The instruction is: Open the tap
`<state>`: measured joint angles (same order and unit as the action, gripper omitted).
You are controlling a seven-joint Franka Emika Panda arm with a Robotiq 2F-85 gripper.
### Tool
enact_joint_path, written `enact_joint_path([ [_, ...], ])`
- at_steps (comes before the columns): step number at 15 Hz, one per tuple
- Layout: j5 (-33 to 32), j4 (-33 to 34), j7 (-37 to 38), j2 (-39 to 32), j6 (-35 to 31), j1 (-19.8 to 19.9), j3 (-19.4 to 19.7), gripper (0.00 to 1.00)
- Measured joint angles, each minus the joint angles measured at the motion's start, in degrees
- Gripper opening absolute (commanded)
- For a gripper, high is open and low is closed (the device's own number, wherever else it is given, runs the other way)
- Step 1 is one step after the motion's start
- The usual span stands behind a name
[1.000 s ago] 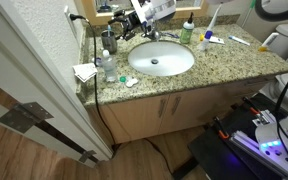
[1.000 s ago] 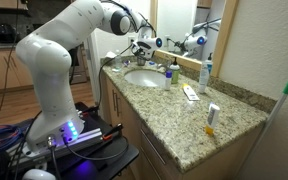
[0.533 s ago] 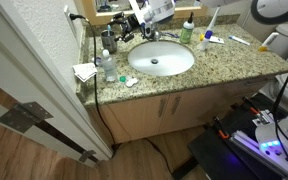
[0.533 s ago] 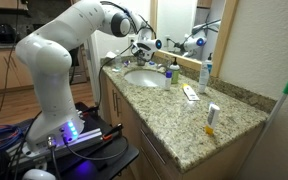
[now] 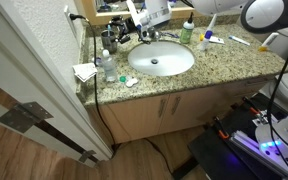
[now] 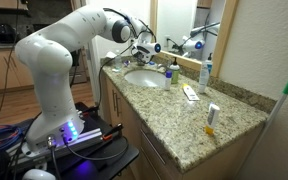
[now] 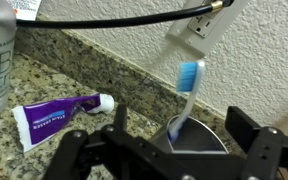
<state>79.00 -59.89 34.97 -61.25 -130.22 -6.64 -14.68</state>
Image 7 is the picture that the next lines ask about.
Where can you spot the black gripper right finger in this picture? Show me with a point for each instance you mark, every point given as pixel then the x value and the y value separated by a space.
pixel 270 150

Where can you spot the purple toothpaste tube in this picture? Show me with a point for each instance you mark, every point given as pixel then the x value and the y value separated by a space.
pixel 54 118

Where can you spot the folded white paper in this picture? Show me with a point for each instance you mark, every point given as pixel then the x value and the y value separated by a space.
pixel 25 8

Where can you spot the blue white toothbrush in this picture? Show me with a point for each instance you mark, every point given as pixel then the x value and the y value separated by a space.
pixel 189 86

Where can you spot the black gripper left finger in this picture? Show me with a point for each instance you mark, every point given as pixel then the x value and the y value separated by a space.
pixel 117 153

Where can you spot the white wall outlet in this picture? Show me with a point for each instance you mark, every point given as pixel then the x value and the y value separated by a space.
pixel 204 30

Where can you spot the steel cup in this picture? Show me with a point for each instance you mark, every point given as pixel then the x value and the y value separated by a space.
pixel 197 136

